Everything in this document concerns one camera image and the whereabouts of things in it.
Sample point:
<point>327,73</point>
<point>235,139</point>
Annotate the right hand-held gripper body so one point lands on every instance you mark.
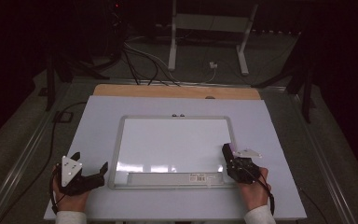
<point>247,168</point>

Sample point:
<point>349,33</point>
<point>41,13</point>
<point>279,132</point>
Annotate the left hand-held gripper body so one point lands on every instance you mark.
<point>70,171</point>

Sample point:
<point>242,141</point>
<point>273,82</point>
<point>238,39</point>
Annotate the black and purple whiteboard eraser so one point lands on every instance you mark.
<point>229,152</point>

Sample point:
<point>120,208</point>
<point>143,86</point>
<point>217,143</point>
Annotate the person's right hand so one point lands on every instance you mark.
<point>254,193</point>

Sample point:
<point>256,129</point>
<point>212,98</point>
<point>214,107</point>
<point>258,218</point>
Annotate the person's left hand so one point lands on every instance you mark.
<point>71,202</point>

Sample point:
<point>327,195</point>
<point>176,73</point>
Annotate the large white table sheet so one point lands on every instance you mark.
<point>99,130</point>

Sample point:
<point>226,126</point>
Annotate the black square floor plate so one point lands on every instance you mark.
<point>63,117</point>

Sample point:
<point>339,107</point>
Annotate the silver-framed whiteboard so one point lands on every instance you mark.
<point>174,143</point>

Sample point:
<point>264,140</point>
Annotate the black tripod stand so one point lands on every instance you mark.
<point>51,81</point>
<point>306,90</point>

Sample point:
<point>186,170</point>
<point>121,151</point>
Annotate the dark equipment with red light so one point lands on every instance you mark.
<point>116,18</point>

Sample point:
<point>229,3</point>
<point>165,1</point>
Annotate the white metal stand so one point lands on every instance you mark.
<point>209,22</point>

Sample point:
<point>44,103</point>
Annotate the metal floor rail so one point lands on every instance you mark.
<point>21,155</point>
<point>323,161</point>

